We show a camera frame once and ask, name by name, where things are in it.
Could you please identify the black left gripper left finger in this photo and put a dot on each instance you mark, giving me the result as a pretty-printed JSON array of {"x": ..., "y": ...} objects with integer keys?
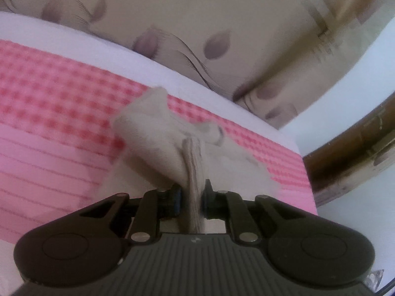
[{"x": 89, "y": 243}]

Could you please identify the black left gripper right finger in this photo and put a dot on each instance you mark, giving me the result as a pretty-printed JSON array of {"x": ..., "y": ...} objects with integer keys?
[{"x": 300, "y": 246}]

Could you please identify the small beige cloth garment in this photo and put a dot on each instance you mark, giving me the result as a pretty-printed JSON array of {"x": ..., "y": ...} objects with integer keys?
[{"x": 162, "y": 149}]

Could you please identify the brown wooden furniture edge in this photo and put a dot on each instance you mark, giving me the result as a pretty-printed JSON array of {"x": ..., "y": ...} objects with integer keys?
[{"x": 354, "y": 156}]

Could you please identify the pink checked bed sheet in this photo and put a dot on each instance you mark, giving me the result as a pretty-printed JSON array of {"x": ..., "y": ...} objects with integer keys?
[{"x": 56, "y": 143}]

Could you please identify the beige leaf-print curtain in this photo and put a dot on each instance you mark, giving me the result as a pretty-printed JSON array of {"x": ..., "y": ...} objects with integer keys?
[{"x": 274, "y": 58}]

